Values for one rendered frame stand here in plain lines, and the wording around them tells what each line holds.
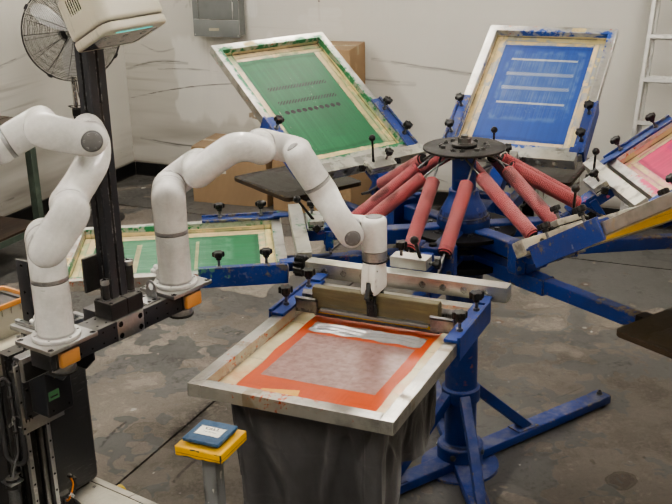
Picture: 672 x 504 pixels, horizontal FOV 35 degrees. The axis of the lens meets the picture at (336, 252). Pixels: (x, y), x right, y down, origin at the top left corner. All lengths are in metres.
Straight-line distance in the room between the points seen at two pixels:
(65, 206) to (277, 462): 0.91
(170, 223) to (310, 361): 0.55
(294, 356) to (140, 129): 5.71
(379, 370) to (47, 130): 1.09
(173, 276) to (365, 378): 0.62
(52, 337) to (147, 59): 5.77
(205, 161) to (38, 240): 0.57
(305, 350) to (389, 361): 0.25
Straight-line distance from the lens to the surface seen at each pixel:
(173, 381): 5.12
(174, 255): 3.04
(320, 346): 3.09
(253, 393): 2.76
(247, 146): 2.93
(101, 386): 5.15
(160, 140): 8.51
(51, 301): 2.76
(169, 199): 2.98
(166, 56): 8.32
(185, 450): 2.63
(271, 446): 2.92
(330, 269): 3.47
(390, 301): 3.15
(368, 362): 2.98
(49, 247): 2.64
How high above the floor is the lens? 2.24
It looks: 20 degrees down
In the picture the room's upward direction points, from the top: 2 degrees counter-clockwise
